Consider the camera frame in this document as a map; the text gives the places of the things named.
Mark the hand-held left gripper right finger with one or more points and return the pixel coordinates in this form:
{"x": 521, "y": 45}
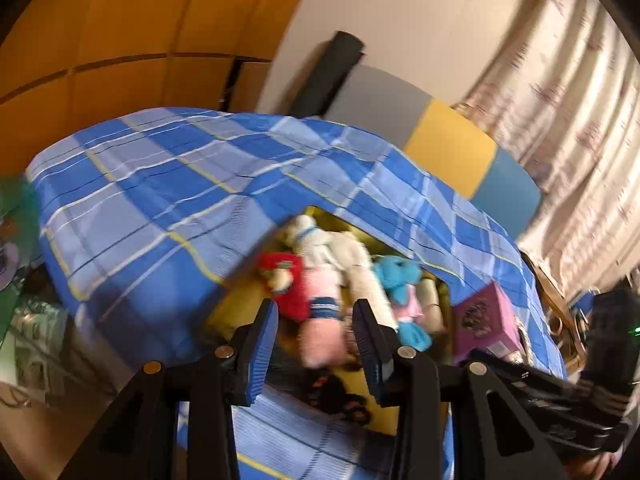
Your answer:
{"x": 375, "y": 365}

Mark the brown wooden table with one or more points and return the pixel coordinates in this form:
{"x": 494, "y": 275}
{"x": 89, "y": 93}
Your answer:
{"x": 555, "y": 305}

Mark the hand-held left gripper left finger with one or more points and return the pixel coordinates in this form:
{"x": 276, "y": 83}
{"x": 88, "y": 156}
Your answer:
{"x": 262, "y": 350}

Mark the pink printed box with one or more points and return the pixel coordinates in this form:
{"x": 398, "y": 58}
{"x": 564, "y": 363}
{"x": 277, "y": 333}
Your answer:
{"x": 487, "y": 320}

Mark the white plush dog toy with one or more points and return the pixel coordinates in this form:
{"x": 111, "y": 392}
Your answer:
{"x": 330, "y": 250}

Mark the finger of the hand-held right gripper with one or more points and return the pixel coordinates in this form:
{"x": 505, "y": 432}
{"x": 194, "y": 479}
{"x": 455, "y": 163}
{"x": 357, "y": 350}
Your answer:
{"x": 575, "y": 435}
{"x": 540, "y": 385}

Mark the green printed packet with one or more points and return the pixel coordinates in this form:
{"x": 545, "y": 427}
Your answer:
{"x": 20, "y": 220}

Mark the grey yellow blue padded headboard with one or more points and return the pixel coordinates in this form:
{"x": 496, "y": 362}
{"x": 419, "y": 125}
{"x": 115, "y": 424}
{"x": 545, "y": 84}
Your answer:
{"x": 450, "y": 150}

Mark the pink yarn skein blue label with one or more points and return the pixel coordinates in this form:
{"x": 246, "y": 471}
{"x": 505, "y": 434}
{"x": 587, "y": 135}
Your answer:
{"x": 320, "y": 340}

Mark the black beaded braids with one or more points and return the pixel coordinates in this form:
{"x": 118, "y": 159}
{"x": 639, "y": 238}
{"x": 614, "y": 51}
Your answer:
{"x": 340, "y": 400}

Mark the beige patterned curtain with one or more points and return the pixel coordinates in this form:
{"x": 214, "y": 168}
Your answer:
{"x": 575, "y": 110}

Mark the black post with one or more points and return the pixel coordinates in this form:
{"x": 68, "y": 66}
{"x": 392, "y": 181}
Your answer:
{"x": 325, "y": 75}

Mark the blue plaid blanket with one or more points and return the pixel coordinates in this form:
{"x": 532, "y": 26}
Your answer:
{"x": 150, "y": 185}

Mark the yellow storage box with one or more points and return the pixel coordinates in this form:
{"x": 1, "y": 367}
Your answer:
{"x": 235, "y": 305}

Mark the wooden wardrobe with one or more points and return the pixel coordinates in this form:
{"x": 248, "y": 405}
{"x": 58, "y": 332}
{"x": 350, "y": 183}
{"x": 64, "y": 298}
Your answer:
{"x": 125, "y": 25}

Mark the blue plush toy pink dress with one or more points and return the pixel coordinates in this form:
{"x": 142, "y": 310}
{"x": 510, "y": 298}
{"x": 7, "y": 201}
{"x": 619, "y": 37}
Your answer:
{"x": 395, "y": 272}

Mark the red plush toy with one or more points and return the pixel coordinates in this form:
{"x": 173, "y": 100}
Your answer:
{"x": 290, "y": 300}

